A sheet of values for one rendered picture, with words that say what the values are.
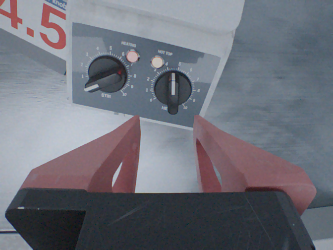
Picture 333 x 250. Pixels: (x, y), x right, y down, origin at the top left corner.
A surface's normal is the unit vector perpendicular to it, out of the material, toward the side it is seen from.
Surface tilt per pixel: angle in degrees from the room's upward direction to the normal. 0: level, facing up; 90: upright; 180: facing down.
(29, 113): 0
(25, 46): 0
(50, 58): 0
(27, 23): 40
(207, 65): 30
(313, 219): 90
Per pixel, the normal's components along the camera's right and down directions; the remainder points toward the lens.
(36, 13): -0.22, 0.66
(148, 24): -0.02, 0.59
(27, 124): 0.11, 0.12
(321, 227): -0.01, -0.99
